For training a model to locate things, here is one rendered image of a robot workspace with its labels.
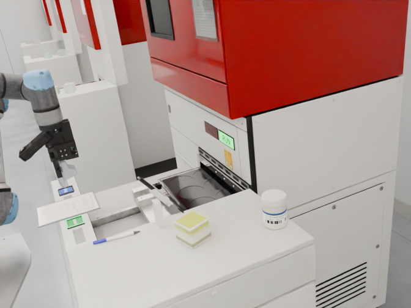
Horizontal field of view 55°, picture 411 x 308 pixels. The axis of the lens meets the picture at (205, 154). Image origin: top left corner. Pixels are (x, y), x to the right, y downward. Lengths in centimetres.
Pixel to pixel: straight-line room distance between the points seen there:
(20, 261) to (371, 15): 148
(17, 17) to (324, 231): 820
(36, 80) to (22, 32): 800
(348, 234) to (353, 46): 78
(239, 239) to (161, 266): 23
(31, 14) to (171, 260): 834
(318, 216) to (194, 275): 73
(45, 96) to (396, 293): 199
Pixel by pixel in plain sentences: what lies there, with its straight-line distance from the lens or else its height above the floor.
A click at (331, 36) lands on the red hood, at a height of 142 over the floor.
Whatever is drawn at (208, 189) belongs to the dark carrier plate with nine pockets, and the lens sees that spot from 153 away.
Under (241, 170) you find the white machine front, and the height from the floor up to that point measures 101.
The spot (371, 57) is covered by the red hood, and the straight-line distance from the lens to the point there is 157.
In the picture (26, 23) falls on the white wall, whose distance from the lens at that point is 918.
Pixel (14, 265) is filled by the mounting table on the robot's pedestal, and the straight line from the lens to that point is 156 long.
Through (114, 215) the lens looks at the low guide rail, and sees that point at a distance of 160.
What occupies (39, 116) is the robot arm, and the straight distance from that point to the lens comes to 122.
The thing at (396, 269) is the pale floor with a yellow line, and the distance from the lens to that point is 261.
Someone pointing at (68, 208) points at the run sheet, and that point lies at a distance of 148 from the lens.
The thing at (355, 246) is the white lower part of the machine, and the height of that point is 51.
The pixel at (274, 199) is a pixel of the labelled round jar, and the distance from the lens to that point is 112.
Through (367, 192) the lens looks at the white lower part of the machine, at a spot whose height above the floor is 76.
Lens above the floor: 163
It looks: 23 degrees down
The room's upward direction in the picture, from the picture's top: 7 degrees counter-clockwise
